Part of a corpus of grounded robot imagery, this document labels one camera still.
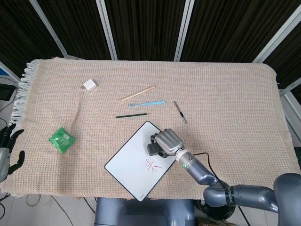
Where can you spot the light blue toothbrush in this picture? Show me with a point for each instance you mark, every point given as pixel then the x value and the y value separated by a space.
pixel 148 103

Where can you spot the dark green pencil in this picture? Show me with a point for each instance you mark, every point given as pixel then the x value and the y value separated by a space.
pixel 130 115

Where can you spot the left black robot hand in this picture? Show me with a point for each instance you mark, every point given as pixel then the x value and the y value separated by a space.
pixel 4 157

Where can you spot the beige woven tablecloth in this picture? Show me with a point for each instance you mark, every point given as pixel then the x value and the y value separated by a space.
pixel 223 106

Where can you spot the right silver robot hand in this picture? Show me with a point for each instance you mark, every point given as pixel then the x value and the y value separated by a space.
pixel 168 142

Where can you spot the grey robot torso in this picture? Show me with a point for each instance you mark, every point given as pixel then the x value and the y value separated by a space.
pixel 141 212

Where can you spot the light wooden stick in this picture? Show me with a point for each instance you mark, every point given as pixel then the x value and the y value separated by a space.
pixel 137 93

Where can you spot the white plug charger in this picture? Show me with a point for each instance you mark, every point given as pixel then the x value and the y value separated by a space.
pixel 89 85

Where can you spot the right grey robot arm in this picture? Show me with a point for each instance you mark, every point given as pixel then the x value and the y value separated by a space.
pixel 200 171

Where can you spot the green wet wipes packet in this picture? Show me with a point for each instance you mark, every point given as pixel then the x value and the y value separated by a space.
pixel 61 140

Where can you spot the white partition frame post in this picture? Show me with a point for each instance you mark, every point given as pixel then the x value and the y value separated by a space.
pixel 278 35
pixel 48 29
pixel 107 29
pixel 184 29

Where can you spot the dark grey board eraser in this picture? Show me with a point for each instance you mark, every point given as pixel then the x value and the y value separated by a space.
pixel 152 150

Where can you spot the grey metal pen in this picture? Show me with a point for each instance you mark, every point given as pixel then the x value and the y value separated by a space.
pixel 180 112

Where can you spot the white dry-erase board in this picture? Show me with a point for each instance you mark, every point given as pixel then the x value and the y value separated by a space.
pixel 131 164

